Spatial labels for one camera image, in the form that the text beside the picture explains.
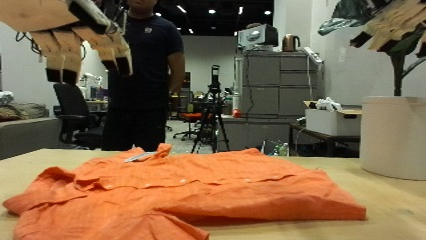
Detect orange button shirt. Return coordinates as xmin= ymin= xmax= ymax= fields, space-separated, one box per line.
xmin=2 ymin=143 xmax=369 ymax=240

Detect green leafy plant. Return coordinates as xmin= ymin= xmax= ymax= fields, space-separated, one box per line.
xmin=317 ymin=0 xmax=426 ymax=98

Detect black office chair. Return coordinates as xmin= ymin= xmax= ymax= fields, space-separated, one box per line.
xmin=53 ymin=82 xmax=106 ymax=150

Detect crumpled silver foil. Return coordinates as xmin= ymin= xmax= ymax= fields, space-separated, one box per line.
xmin=0 ymin=90 xmax=15 ymax=107

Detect brown cushion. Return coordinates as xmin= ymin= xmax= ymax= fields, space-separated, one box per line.
xmin=0 ymin=102 xmax=50 ymax=122

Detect white power strip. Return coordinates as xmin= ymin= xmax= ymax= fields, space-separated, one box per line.
xmin=303 ymin=46 xmax=324 ymax=64

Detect person in dark t-shirt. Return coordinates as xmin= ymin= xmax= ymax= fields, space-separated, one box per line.
xmin=100 ymin=0 xmax=187 ymax=153

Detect copper kettle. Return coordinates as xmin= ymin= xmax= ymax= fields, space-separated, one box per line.
xmin=282 ymin=33 xmax=303 ymax=53

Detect grey sofa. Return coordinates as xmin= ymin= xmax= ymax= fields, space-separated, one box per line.
xmin=0 ymin=116 xmax=63 ymax=161

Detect white plastic bag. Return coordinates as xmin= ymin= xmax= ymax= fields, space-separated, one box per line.
xmin=316 ymin=96 xmax=344 ymax=112

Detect grey box appliance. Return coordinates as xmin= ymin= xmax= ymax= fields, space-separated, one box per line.
xmin=238 ymin=23 xmax=280 ymax=51

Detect white storage box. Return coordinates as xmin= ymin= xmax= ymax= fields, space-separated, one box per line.
xmin=304 ymin=100 xmax=364 ymax=137

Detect white plant pot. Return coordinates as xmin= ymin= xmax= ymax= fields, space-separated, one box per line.
xmin=360 ymin=95 xmax=426 ymax=181

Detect tall grey cabinet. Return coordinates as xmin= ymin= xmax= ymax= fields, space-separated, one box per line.
xmin=242 ymin=51 xmax=325 ymax=119

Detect orange office chair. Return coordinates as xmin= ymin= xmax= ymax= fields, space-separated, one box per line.
xmin=172 ymin=112 xmax=206 ymax=141

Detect dark side table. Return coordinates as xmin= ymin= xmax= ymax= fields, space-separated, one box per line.
xmin=291 ymin=123 xmax=363 ymax=158

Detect clear plastic bottle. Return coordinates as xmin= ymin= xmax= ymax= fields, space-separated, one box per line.
xmin=271 ymin=142 xmax=291 ymax=157

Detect low grey cabinet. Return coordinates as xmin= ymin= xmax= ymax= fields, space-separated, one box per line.
xmin=219 ymin=116 xmax=295 ymax=154

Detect black right hand cables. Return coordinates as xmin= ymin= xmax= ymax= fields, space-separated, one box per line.
xmin=15 ymin=31 xmax=46 ymax=64

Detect black camera tripod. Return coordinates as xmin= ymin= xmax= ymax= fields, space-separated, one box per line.
xmin=191 ymin=64 xmax=232 ymax=154

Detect black hanging cable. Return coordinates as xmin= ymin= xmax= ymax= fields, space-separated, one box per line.
xmin=243 ymin=49 xmax=258 ymax=116

